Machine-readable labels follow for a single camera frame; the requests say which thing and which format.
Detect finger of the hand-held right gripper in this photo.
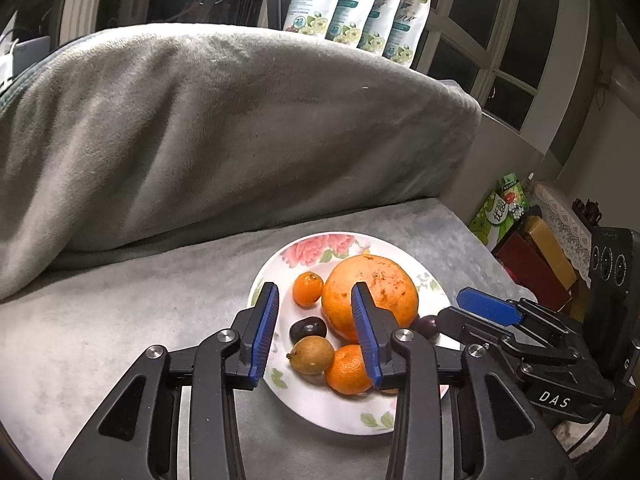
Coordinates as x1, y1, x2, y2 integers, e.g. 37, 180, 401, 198
436, 306, 578, 365
456, 286, 583, 346

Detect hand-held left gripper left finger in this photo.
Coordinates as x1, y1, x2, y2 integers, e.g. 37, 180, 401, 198
52, 282, 280, 480

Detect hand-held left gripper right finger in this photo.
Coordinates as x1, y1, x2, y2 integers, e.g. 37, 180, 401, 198
351, 282, 583, 480

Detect reddish purple round grape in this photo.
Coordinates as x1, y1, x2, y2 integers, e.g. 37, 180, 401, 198
411, 314, 442, 339

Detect dark oval grape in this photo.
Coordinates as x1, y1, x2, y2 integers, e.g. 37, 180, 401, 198
289, 316, 328, 342

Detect small mandarin with stem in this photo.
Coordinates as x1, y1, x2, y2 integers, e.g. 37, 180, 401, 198
325, 344, 374, 396

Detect large brown longan fruit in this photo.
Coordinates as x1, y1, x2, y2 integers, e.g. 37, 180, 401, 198
286, 336, 335, 376

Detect orange kumquat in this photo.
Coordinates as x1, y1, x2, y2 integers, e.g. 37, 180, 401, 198
292, 271, 325, 307

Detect floral white plate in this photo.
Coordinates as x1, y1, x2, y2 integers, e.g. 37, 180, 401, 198
247, 231, 463, 434

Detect large orange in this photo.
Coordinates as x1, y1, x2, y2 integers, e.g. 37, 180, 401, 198
321, 255, 420, 343

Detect dark red box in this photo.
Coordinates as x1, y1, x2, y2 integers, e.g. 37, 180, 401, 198
494, 232, 574, 312

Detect green tissue pack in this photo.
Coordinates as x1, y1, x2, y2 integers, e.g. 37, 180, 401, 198
469, 190, 514, 247

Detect white lace cloth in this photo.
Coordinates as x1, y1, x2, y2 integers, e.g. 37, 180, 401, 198
531, 182, 597, 286

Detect green snack packet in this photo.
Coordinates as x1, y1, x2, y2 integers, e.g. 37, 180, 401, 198
495, 172, 529, 212

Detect grey fleece blanket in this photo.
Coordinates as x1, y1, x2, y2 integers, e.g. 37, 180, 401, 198
0, 24, 538, 480

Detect grey flat device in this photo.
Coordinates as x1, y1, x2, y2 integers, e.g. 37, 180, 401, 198
13, 35, 52, 80

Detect white window frame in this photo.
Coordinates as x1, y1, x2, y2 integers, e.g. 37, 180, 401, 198
415, 0, 593, 156

